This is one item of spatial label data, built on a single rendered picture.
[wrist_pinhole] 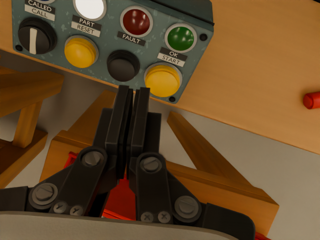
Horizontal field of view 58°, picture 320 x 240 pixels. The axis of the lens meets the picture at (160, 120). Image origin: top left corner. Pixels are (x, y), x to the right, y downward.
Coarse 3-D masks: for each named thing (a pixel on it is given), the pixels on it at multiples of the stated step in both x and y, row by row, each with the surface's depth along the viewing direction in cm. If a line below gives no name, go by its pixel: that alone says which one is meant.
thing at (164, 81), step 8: (152, 72) 23; (160, 72) 23; (168, 72) 23; (176, 72) 24; (152, 80) 24; (160, 80) 23; (168, 80) 23; (176, 80) 23; (152, 88) 24; (160, 88) 24; (168, 88) 24; (176, 88) 24; (160, 96) 25
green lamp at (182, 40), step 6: (174, 30) 21; (180, 30) 21; (186, 30) 21; (168, 36) 22; (174, 36) 21; (180, 36) 21; (186, 36) 21; (192, 36) 21; (168, 42) 22; (174, 42) 22; (180, 42) 22; (186, 42) 22; (192, 42) 22; (174, 48) 22; (180, 48) 22; (186, 48) 22
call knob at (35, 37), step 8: (24, 24) 22; (32, 24) 21; (40, 24) 22; (24, 32) 22; (32, 32) 21; (40, 32) 22; (48, 32) 22; (24, 40) 22; (32, 40) 22; (40, 40) 22; (48, 40) 22; (32, 48) 22; (40, 48) 22; (48, 48) 22
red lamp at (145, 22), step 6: (126, 12) 21; (132, 12) 21; (138, 12) 21; (144, 12) 21; (126, 18) 21; (132, 18) 21; (138, 18) 21; (144, 18) 21; (126, 24) 21; (132, 24) 21; (138, 24) 21; (144, 24) 21; (132, 30) 21; (138, 30) 21; (144, 30) 21
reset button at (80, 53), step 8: (72, 40) 22; (80, 40) 22; (72, 48) 22; (80, 48) 22; (88, 48) 22; (72, 56) 23; (80, 56) 22; (88, 56) 23; (72, 64) 23; (80, 64) 23; (88, 64) 23
